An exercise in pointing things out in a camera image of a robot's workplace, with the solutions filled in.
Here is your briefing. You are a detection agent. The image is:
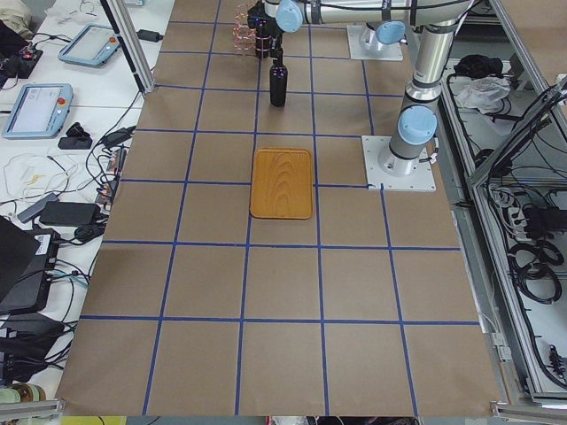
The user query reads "black power adapter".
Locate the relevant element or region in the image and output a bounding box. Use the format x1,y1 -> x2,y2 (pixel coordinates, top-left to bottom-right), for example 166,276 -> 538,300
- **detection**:
136,29 -> 163,43

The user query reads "near teach pendant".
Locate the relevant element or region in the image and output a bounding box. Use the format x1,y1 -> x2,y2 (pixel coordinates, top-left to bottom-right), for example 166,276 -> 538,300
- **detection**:
2,83 -> 74,140

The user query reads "dark wine bottle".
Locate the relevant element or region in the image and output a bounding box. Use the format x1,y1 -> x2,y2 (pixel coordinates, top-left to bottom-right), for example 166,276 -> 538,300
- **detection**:
255,35 -> 272,59
269,63 -> 288,107

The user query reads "wooden tray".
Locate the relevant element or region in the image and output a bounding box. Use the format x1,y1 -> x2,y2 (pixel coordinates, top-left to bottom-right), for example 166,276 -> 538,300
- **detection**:
250,147 -> 314,220

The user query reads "teach pendant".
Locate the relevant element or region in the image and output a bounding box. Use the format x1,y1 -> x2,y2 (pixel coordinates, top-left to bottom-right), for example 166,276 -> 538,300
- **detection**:
2,83 -> 74,140
58,24 -> 120,67

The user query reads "copper wire bottle basket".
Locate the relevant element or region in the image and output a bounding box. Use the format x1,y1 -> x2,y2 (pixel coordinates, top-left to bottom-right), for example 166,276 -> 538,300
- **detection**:
232,1 -> 256,57

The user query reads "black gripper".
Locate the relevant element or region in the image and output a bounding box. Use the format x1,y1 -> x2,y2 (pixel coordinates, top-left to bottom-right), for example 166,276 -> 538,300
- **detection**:
247,2 -> 284,66

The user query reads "black laptop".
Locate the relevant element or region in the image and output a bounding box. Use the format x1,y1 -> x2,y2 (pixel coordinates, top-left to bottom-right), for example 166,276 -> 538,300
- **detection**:
1,218 -> 59,315

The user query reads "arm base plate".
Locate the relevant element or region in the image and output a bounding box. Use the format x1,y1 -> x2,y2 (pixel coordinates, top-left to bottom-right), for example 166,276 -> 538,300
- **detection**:
346,21 -> 405,61
361,135 -> 436,192

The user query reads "black power brick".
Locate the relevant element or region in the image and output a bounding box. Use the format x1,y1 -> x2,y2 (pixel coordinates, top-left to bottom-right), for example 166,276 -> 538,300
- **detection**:
39,201 -> 100,227

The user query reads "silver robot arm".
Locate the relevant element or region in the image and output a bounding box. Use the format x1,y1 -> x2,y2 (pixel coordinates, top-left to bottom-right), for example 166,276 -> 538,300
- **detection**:
247,1 -> 472,177
361,21 -> 405,50

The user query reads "aluminium frame post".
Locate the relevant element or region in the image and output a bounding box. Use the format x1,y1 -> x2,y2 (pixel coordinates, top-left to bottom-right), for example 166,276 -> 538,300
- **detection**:
100,0 -> 155,97

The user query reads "far teach pendant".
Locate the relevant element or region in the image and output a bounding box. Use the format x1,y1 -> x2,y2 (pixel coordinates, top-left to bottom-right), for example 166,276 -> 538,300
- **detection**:
58,24 -> 120,67

